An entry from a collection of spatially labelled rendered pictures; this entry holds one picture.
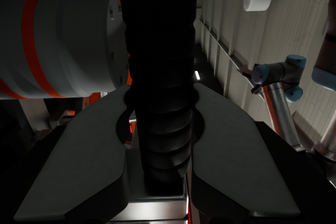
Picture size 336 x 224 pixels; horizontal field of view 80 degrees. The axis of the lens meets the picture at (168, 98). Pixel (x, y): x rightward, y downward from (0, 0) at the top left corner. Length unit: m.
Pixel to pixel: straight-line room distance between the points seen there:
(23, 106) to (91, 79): 0.14
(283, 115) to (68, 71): 0.77
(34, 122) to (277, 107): 0.77
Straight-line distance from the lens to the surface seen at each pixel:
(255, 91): 1.17
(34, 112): 0.39
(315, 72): 0.70
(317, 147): 0.95
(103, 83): 0.26
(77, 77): 0.26
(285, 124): 0.88
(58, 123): 0.41
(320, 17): 5.28
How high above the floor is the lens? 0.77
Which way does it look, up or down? 30 degrees up
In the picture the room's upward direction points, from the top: 178 degrees clockwise
